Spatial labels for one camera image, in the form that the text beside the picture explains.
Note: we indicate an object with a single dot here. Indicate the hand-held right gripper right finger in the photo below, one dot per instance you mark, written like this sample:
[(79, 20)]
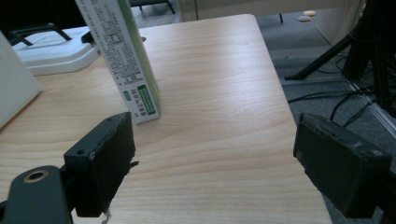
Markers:
[(339, 165)]

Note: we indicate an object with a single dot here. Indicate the black tripod stand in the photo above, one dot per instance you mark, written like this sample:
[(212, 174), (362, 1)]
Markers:
[(342, 46)]

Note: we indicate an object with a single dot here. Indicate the round tan floor disc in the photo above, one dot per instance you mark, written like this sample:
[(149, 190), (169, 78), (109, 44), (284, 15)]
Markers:
[(304, 18), (309, 13)]

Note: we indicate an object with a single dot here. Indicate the tall white green carton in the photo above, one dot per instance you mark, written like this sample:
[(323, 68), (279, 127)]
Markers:
[(124, 59)]

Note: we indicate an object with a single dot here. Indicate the black bracket on white base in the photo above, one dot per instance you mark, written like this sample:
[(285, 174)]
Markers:
[(34, 32)]

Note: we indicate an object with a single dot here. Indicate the white box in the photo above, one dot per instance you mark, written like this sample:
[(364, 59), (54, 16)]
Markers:
[(14, 84)]

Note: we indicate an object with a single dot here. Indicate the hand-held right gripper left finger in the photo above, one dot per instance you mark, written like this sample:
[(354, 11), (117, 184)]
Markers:
[(102, 161)]

